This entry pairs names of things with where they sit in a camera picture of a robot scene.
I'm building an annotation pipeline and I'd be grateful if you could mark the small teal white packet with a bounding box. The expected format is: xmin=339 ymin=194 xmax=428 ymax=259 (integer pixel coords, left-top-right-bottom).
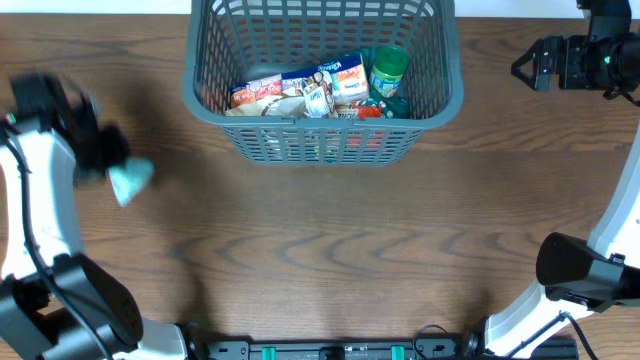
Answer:
xmin=108 ymin=157 xmax=154 ymax=207

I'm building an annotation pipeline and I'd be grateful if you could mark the green lid jar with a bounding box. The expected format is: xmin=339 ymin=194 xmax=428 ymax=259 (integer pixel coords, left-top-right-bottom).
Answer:
xmin=369 ymin=46 xmax=409 ymax=98

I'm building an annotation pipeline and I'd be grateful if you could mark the green Nescafe coffee bag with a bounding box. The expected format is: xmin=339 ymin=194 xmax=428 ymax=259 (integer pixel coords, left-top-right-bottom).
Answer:
xmin=357 ymin=48 xmax=409 ymax=118

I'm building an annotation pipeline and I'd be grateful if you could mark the San Remo spaghetti packet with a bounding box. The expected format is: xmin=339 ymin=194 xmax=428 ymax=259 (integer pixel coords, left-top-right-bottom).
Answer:
xmin=335 ymin=104 xmax=382 ymax=119

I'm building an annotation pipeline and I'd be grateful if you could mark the Kleenex tissue multipack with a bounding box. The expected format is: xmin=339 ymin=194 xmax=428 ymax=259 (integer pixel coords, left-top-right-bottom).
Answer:
xmin=231 ymin=54 xmax=369 ymax=108

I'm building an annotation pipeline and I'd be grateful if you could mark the beige Pantree snack bag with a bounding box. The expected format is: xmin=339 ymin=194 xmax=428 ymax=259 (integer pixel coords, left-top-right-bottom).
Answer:
xmin=225 ymin=87 xmax=335 ymax=118

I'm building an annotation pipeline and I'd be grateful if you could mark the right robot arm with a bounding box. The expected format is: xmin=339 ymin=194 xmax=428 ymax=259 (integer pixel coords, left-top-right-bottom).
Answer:
xmin=459 ymin=0 xmax=639 ymax=359

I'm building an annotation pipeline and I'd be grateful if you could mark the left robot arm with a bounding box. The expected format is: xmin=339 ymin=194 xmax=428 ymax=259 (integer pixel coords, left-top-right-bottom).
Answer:
xmin=1 ymin=73 xmax=189 ymax=360

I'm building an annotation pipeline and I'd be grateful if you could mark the grey plastic basket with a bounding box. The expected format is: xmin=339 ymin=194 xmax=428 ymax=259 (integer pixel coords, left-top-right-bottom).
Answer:
xmin=183 ymin=0 xmax=464 ymax=166

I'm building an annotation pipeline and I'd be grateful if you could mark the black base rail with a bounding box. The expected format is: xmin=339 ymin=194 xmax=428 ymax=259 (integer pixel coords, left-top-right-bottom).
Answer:
xmin=189 ymin=335 xmax=580 ymax=360

